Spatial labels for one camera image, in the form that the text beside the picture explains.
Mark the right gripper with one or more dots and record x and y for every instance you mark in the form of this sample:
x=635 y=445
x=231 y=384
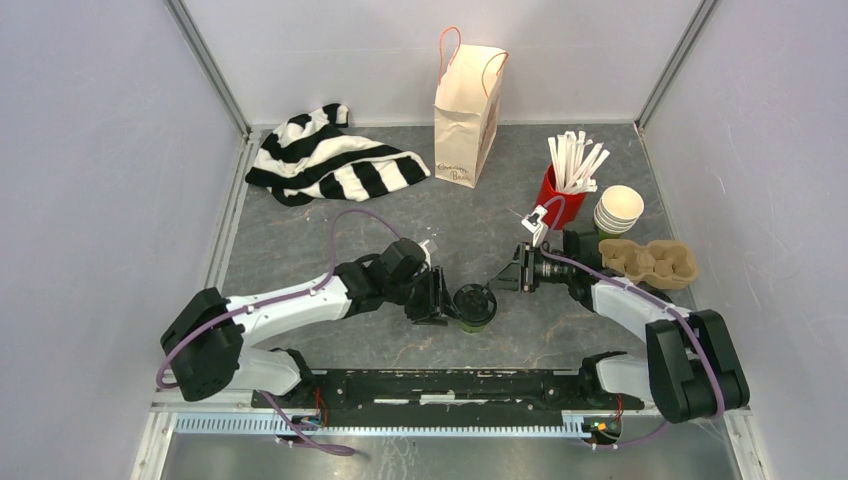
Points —
x=518 y=276

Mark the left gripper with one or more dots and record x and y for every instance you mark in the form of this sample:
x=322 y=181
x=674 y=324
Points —
x=437 y=303

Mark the black cup lid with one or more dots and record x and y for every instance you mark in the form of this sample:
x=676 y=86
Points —
x=476 y=304

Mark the green paper coffee cup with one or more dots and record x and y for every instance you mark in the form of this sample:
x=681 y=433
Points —
x=469 y=328

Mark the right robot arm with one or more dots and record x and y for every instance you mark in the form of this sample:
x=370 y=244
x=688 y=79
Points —
x=691 y=370

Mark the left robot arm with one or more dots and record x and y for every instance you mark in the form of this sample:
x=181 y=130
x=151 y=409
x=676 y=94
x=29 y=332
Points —
x=212 y=345

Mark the paper takeout bag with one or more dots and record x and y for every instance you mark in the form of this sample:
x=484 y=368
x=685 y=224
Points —
x=466 y=107

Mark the red straw holder cup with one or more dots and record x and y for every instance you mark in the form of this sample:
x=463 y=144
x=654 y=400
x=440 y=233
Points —
x=562 y=208

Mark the stack of paper cups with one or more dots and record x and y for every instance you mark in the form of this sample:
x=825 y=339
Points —
x=617 y=211

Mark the white wrapped straws bundle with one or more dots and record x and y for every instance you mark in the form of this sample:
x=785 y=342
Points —
x=575 y=159

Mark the brown cardboard cup carrier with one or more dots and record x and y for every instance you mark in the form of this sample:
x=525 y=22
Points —
x=662 y=264

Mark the black white striped cloth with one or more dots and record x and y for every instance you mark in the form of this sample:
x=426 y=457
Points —
x=311 y=156

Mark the metal cable duct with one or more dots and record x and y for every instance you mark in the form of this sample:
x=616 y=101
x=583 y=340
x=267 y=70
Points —
x=267 y=424

